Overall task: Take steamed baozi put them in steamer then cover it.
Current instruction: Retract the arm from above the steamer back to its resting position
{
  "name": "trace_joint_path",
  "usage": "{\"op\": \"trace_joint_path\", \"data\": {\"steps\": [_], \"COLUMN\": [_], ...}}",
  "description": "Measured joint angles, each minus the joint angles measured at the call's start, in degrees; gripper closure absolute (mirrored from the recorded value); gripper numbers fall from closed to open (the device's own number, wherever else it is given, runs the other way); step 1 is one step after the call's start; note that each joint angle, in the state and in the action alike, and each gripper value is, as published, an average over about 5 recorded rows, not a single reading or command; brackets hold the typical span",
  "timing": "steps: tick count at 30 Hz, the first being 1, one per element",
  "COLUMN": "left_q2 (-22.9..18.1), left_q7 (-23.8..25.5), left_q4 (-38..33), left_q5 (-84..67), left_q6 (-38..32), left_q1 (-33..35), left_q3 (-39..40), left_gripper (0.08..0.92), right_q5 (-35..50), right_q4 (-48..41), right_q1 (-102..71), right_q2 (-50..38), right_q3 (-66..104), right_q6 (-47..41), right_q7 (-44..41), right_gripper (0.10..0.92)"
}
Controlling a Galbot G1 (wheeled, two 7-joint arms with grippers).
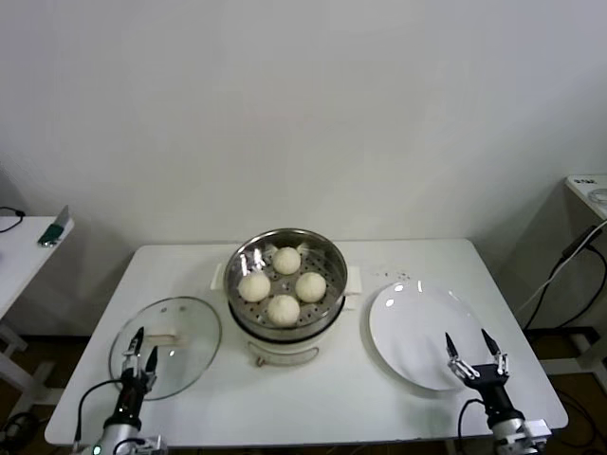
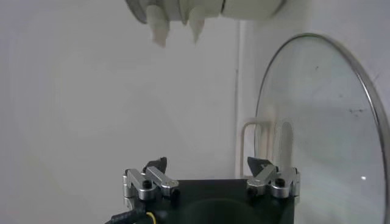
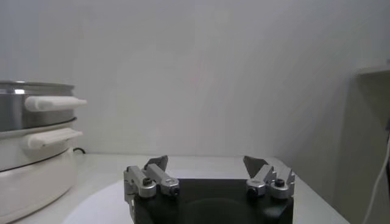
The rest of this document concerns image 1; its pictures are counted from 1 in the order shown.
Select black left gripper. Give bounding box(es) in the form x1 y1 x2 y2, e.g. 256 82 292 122
115 325 160 426

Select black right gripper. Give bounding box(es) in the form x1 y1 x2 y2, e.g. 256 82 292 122
444 328 516 420

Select round glass pot lid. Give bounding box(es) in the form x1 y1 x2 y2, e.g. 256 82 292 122
108 296 224 402

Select white steamed baozi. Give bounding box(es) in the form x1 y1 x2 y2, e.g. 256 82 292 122
237 272 272 303
272 246 302 276
294 271 328 303
267 293 302 327

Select stainless steel steamer basket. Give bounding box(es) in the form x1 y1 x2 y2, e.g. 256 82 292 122
211 227 365 334

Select white round plate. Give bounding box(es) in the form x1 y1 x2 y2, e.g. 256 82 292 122
368 281 490 392

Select scattered dark crumbs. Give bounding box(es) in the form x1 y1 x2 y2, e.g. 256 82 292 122
372 267 412 282

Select black power adapter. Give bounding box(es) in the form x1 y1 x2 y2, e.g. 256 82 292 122
559 226 599 266

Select white work table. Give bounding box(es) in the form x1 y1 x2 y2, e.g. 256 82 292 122
45 238 570 449

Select white side table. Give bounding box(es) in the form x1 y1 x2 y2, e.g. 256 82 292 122
0 215 78 394

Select white side cabinet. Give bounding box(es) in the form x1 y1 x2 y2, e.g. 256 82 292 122
566 173 607 224

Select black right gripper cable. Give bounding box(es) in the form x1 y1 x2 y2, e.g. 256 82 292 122
457 397 490 451

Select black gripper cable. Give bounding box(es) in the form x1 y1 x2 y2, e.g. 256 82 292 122
457 397 490 451
71 381 124 451

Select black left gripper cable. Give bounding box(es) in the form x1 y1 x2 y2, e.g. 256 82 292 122
71 381 124 451

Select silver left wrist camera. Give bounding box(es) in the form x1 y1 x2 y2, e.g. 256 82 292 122
113 433 165 455

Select white power cable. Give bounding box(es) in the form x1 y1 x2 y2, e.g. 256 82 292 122
515 234 601 319

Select black floor cable bundle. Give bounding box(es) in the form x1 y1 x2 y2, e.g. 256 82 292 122
0 409 48 445

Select green handled tool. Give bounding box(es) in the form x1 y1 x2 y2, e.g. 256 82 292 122
37 204 76 247

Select black cable on side table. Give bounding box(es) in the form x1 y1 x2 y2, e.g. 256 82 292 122
0 206 28 233

